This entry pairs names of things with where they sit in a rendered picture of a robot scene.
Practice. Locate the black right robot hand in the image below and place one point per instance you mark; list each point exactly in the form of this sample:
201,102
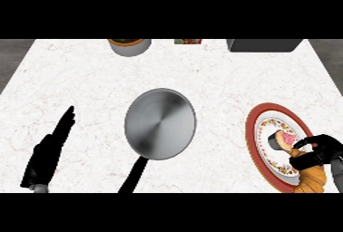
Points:
320,151

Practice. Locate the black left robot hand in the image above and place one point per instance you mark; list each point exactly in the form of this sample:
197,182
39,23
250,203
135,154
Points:
46,151

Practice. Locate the golden brown croissant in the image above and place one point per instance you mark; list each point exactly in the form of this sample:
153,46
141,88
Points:
312,178

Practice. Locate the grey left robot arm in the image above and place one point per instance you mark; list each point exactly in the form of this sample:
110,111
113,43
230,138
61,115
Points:
39,188

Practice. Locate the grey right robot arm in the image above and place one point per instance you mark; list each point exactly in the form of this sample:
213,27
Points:
337,175

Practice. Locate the red rimmed floral plate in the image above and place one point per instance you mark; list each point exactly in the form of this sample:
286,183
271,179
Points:
268,142

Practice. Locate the pink frosted cupcake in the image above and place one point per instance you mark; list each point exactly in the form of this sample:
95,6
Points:
283,139

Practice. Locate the dark grey appliance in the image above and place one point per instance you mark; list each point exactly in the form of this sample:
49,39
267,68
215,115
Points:
264,44

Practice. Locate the grey plant pot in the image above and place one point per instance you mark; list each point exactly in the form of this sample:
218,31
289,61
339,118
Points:
129,47

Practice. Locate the colourful printed box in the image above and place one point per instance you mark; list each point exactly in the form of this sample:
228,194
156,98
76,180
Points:
188,41

